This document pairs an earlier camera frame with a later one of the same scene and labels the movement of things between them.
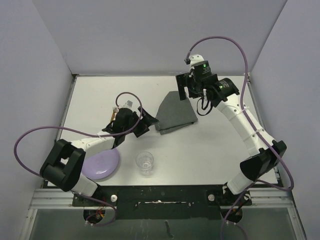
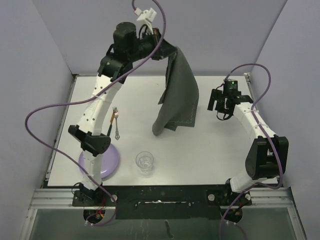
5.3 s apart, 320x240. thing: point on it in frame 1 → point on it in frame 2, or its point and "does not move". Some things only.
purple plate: [101, 165] does not move
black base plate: [163, 202] does not move
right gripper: [184, 80] → [217, 95]
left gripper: [149, 121] → [165, 49]
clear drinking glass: [145, 160] does not move
